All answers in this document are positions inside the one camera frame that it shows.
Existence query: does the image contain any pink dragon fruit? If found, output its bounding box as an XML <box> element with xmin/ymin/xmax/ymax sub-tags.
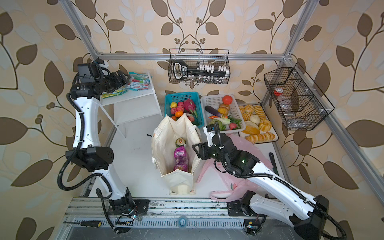
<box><xmin>183</xmin><ymin>99</ymin><xmax>198</xmax><ymax>118</ymax></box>

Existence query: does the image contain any yellow lemon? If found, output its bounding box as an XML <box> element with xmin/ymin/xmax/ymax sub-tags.
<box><xmin>170</xmin><ymin>102</ymin><xmax>178</xmax><ymax>109</ymax></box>

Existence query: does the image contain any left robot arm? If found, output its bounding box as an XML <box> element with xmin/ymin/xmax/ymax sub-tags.
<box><xmin>57</xmin><ymin>59</ymin><xmax>150</xmax><ymax>217</ymax></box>

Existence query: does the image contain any black wire wall basket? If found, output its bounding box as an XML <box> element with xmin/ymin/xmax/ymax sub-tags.
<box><xmin>264</xmin><ymin>63</ymin><xmax>335</xmax><ymax>131</ymax></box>

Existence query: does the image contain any pink plastic grocery bag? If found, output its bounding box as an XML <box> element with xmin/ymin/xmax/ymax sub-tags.
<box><xmin>197</xmin><ymin>135</ymin><xmax>273</xmax><ymax>202</ymax></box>

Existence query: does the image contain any white plastic vegetable basket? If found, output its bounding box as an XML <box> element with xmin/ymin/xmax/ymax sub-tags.
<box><xmin>201</xmin><ymin>94</ymin><xmax>246</xmax><ymax>134</ymax></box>

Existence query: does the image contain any white two-tier shelf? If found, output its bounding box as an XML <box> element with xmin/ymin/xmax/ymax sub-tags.
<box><xmin>99</xmin><ymin>71</ymin><xmax>162</xmax><ymax>137</ymax></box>

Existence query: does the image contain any green snack bag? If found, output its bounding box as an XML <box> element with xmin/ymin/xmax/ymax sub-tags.
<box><xmin>101</xmin><ymin>88</ymin><xmax>128</xmax><ymax>99</ymax></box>

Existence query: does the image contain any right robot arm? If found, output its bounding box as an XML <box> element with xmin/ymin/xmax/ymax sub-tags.
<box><xmin>193</xmin><ymin>123</ymin><xmax>348</xmax><ymax>240</ymax></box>

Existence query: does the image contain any purple eggplant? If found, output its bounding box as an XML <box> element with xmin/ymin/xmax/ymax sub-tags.
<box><xmin>205</xmin><ymin>106</ymin><xmax>222</xmax><ymax>118</ymax></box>

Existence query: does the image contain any black wire basket with bottles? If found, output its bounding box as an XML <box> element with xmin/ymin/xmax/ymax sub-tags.
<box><xmin>168</xmin><ymin>48</ymin><xmax>231</xmax><ymax>86</ymax></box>

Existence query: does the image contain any orange fruit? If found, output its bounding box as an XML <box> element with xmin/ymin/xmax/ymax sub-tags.
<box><xmin>175</xmin><ymin>111</ymin><xmax>184</xmax><ymax>118</ymax></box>

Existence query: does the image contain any red tomato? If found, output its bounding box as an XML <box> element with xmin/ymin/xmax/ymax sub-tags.
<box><xmin>222</xmin><ymin>95</ymin><xmax>233</xmax><ymax>106</ymax></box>

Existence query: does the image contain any purple snack bag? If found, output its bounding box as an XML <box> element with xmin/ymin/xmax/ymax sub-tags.
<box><xmin>174</xmin><ymin>147</ymin><xmax>189</xmax><ymax>172</ymax></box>

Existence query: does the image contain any black yellow screwdriver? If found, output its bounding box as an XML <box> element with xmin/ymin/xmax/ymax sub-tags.
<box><xmin>63</xmin><ymin>220</ymin><xmax>102</xmax><ymax>228</ymax></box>

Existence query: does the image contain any teal red snack bag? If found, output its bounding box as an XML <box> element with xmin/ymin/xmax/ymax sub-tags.
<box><xmin>128</xmin><ymin>72</ymin><xmax>150</xmax><ymax>91</ymax></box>

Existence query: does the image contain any bread tray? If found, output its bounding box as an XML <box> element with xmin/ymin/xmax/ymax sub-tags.
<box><xmin>239</xmin><ymin>105</ymin><xmax>279</xmax><ymax>145</ymax></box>

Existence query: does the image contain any green cabbage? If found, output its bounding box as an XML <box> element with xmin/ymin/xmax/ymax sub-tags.
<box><xmin>209</xmin><ymin>118</ymin><xmax>227</xmax><ymax>131</ymax></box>

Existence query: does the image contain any cream canvas tote bag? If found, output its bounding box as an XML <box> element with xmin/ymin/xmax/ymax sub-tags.
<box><xmin>152</xmin><ymin>114</ymin><xmax>201</xmax><ymax>195</ymax></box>

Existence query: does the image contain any teal plastic fruit basket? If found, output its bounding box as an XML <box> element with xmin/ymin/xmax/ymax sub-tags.
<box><xmin>164</xmin><ymin>92</ymin><xmax>205</xmax><ymax>128</ymax></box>

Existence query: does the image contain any green label can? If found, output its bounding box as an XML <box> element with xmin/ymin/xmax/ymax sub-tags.
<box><xmin>175</xmin><ymin>138</ymin><xmax>186</xmax><ymax>148</ymax></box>

